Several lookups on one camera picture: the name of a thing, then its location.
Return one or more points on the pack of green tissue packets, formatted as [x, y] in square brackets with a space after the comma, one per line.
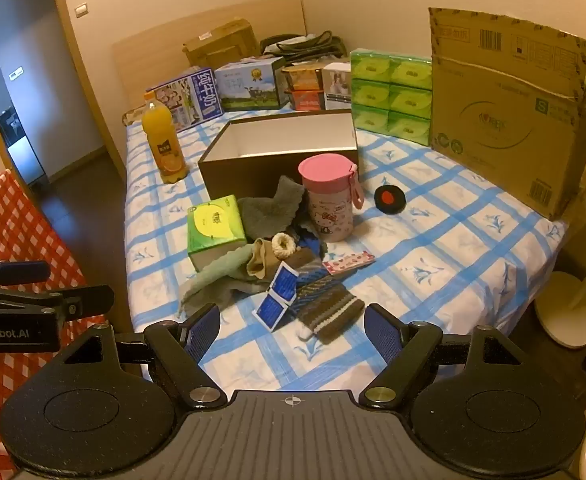
[390, 95]

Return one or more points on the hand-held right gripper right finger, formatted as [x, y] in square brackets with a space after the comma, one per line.
[383, 332]

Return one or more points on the blue milk carton box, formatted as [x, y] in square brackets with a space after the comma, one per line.
[188, 100]

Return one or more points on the pink patterned tissue pack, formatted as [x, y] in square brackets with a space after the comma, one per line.
[348, 263]

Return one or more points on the black bag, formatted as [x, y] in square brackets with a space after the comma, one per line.
[303, 42]

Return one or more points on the white light switch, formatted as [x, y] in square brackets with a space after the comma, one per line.
[81, 10]

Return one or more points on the pink lidded cartoon cup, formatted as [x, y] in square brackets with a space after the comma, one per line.
[328, 210]

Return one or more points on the brown taped cardboard box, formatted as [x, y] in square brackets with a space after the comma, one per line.
[220, 45]

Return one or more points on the round black red pad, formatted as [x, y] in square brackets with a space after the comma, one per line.
[390, 199]

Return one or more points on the blue white sachet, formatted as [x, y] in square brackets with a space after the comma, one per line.
[270, 312]
[284, 282]

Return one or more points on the red octagonal box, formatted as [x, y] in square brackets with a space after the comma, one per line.
[304, 100]

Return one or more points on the brown white striped sock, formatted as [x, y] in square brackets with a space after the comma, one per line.
[333, 315]

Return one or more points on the large open cardboard box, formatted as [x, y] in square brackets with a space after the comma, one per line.
[503, 120]

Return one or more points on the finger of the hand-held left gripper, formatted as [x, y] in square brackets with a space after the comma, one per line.
[20, 272]
[73, 300]

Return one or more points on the cow print milk box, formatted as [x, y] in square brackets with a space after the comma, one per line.
[250, 85]

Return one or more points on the dark grey towel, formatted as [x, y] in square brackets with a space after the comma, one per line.
[268, 210]

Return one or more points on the red checked cloth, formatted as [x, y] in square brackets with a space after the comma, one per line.
[18, 230]

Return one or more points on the greenish grey cloth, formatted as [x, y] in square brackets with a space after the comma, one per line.
[213, 277]

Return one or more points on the blue checked bed sheet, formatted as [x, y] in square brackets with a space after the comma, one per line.
[448, 240]

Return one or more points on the orange juice bottle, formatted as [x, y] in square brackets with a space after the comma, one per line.
[165, 150]

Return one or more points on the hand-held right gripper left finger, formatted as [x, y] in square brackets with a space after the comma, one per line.
[204, 331]

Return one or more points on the tan sock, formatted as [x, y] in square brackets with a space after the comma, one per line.
[262, 260]

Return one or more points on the clear plastic bag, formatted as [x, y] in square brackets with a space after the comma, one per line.
[132, 117]

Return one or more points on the green tissue box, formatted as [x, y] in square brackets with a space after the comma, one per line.
[216, 225]

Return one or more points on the gold octagonal box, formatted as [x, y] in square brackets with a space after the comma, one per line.
[303, 78]

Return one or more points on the white product box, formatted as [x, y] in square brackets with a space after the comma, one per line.
[337, 87]

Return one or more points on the beige scrunchie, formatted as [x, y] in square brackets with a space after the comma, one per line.
[285, 246]

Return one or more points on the white round stand base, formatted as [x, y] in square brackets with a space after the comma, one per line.
[568, 315]

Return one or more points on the blue striped sock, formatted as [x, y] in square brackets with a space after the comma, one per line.
[318, 285]

